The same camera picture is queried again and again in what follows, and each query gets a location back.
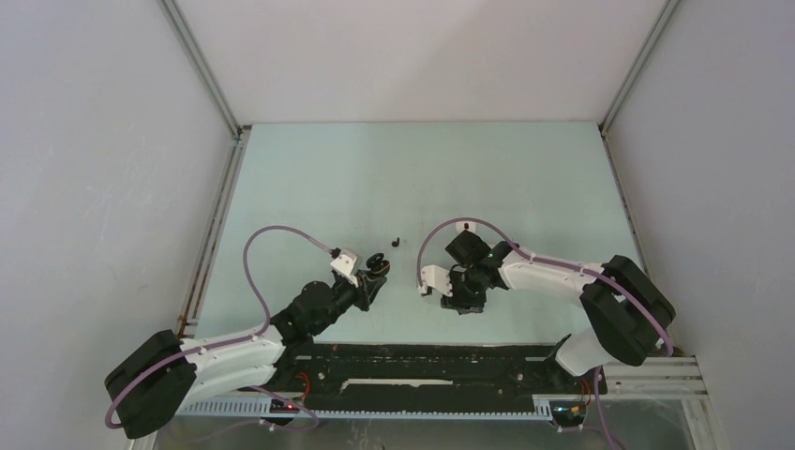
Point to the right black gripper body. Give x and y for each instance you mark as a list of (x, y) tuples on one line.
[(466, 286)]

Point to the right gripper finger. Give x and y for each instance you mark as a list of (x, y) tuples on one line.
[(452, 303), (472, 305)]

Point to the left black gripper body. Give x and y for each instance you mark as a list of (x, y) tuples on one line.
[(362, 298)]

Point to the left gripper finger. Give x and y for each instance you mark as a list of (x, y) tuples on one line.
[(365, 282), (371, 296)]

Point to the black earbud charging case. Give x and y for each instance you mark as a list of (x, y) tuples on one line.
[(377, 265)]

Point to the white earbud charging case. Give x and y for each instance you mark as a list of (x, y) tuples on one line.
[(466, 226)]

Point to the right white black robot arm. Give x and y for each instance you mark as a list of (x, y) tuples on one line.
[(628, 315)]

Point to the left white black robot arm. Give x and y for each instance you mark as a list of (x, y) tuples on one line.
[(167, 373)]

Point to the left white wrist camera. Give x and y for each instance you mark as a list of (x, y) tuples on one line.
[(345, 266)]

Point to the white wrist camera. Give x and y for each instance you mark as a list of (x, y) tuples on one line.
[(434, 278), (345, 266)]

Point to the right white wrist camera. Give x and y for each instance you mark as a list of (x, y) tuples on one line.
[(434, 278)]

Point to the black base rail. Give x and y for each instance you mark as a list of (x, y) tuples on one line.
[(429, 378)]

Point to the grey cable duct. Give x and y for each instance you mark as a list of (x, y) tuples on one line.
[(266, 407)]

